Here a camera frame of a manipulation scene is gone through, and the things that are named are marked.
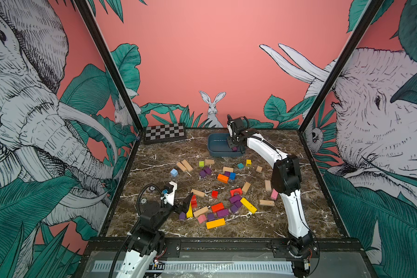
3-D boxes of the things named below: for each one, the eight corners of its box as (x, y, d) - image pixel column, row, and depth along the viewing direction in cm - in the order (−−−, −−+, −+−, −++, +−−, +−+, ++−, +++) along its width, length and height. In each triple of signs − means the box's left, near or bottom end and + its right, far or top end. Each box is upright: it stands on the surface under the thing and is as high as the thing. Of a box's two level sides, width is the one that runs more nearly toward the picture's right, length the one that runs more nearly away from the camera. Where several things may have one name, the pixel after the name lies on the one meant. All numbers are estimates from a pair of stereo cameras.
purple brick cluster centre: (229, 213, 86) (230, 211, 84) (228, 196, 92) (229, 194, 90) (242, 213, 86) (243, 211, 84) (240, 196, 92) (241, 194, 90)
